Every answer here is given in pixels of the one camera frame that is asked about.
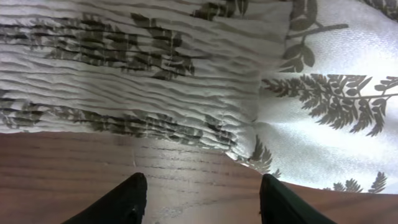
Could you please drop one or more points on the white fern print garment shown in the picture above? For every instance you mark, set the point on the white fern print garment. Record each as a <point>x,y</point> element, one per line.
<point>305,90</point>

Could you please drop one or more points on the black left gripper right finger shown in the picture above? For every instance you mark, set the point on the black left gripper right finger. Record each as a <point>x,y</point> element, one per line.
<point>280,205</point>

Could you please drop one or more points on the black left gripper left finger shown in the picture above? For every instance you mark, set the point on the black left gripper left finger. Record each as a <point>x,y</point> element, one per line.
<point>125,204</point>

